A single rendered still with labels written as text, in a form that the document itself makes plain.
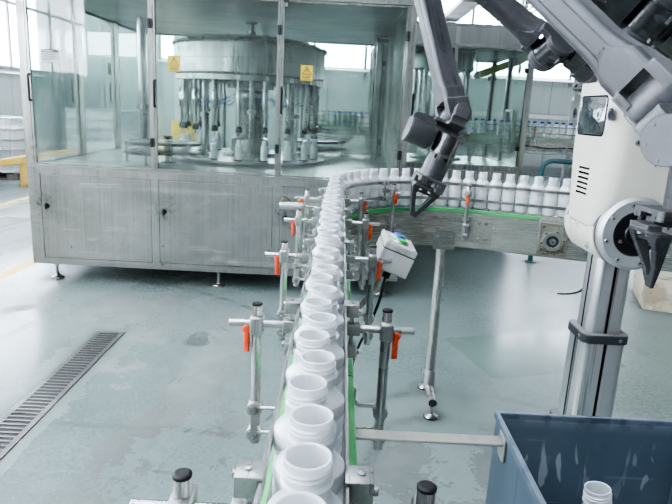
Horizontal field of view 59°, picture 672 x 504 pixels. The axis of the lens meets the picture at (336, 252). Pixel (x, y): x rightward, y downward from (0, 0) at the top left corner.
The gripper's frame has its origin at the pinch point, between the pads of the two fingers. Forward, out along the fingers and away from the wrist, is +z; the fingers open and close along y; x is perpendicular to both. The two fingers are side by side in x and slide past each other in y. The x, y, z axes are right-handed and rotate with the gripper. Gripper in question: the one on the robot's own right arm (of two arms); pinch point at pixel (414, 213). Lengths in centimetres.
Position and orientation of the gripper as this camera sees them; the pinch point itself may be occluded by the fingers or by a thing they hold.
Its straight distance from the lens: 141.0
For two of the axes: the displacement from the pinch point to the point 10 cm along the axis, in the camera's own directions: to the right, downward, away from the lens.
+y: -0.1, 2.3, -9.7
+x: 9.2, 3.8, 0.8
